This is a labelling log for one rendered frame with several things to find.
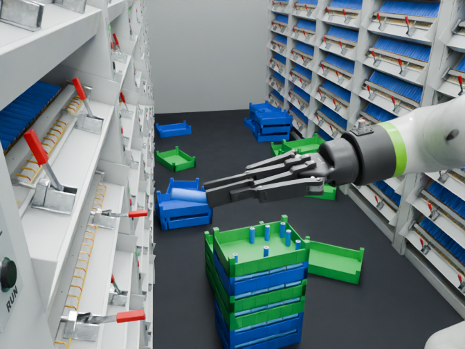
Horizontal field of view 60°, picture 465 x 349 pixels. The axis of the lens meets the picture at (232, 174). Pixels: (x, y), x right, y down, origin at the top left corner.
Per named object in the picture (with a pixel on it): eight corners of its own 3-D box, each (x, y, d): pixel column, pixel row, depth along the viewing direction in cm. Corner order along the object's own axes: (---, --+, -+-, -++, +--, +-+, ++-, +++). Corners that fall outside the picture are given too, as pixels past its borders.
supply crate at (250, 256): (284, 231, 161) (285, 214, 158) (308, 260, 144) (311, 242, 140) (212, 245, 152) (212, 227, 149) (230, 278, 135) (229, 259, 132)
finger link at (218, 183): (245, 174, 64) (245, 172, 65) (203, 185, 63) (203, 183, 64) (249, 190, 65) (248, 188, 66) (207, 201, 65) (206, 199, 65)
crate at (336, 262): (362, 260, 209) (364, 247, 205) (358, 284, 192) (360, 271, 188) (305, 248, 219) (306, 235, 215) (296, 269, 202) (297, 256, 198)
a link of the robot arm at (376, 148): (396, 192, 64) (368, 169, 73) (396, 124, 59) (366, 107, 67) (360, 201, 64) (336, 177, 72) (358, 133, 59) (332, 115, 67)
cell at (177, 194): (170, 201, 62) (211, 206, 63) (172, 190, 61) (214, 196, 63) (169, 195, 63) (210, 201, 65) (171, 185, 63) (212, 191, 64)
